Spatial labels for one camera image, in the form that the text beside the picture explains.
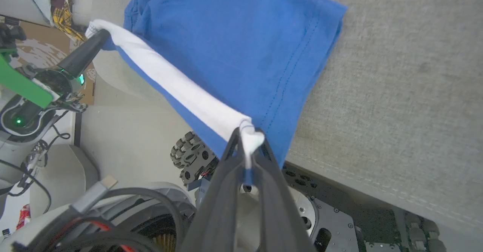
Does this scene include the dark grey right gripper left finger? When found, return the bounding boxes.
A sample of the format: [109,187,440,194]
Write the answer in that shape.
[179,128,246,252]

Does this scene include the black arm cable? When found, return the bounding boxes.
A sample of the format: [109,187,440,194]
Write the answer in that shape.
[11,175,197,252]
[0,111,73,215]

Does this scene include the blue garment with white band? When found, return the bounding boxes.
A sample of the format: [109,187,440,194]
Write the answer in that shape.
[85,0,348,186]

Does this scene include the brown patterned cardboard sheet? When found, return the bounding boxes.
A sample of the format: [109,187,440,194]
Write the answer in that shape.
[0,16,97,106]

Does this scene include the black mecanum wheel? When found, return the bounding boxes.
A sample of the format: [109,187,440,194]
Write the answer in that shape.
[170,131,220,187]

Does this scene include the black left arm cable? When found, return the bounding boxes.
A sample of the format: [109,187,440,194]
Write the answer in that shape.
[0,111,73,215]

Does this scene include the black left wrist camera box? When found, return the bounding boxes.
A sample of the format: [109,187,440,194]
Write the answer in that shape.
[0,16,28,53]

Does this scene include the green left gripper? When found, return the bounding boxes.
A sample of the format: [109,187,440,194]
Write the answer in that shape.
[0,29,111,112]

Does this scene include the pile of mixed clothes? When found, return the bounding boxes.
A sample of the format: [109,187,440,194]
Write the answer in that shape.
[24,0,95,42]

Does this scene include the red can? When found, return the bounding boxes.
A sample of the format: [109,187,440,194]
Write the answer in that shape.
[15,203,32,231]

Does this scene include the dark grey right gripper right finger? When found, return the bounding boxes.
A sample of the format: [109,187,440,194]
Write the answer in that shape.
[251,136,316,252]

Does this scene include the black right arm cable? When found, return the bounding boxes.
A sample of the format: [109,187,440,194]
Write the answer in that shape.
[11,175,197,252]

